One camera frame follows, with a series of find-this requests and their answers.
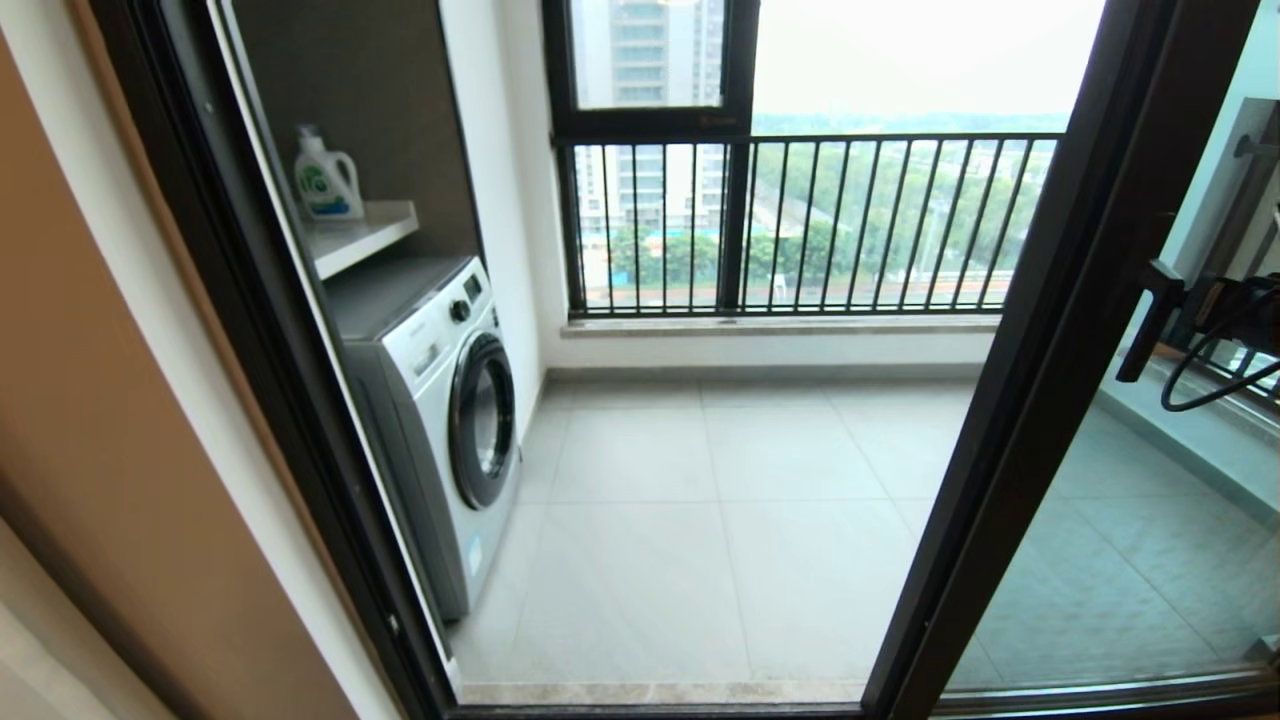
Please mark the white curtain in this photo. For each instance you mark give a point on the white curtain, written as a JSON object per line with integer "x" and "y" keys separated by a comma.
{"x": 50, "y": 660}

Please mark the white shelf board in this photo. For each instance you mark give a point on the white shelf board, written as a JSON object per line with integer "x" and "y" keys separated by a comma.
{"x": 360, "y": 238}

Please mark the black balcony railing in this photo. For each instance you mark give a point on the black balcony railing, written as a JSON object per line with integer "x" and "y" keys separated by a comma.
{"x": 850, "y": 230}

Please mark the dark brown glass sliding door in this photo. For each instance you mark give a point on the dark brown glass sliding door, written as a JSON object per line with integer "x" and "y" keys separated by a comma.
{"x": 1040, "y": 350}

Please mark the white front-load washing machine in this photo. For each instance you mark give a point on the white front-load washing machine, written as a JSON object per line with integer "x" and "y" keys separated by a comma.
{"x": 430, "y": 420}

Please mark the grey stone window sill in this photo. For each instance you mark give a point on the grey stone window sill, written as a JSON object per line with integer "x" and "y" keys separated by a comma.
{"x": 780, "y": 325}

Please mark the white detergent bottle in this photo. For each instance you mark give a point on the white detergent bottle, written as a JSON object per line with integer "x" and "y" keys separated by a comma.
{"x": 325, "y": 180}

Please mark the dark brown cabinet niche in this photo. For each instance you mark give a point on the dark brown cabinet niche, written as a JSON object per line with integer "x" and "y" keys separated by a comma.
{"x": 370, "y": 90}

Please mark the dark balcony window frame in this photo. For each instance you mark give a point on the dark balcony window frame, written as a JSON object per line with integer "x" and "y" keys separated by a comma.
{"x": 735, "y": 130}

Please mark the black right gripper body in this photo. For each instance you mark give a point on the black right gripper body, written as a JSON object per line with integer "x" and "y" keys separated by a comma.
{"x": 1250, "y": 310}

